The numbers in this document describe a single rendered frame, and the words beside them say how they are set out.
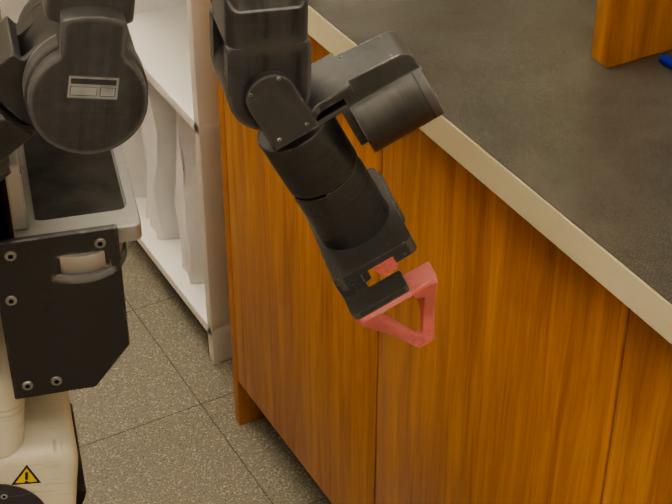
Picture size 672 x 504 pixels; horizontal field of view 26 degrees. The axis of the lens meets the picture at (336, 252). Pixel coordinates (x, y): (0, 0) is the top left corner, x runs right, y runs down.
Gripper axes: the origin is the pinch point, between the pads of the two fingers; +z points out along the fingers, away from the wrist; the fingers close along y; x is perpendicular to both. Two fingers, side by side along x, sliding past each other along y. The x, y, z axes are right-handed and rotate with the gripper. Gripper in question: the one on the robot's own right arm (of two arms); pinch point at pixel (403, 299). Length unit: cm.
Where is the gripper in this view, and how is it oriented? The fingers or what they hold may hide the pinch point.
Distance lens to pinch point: 115.7
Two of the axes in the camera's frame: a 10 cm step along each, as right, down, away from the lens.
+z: 4.3, 6.6, 6.1
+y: -2.6, -5.6, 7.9
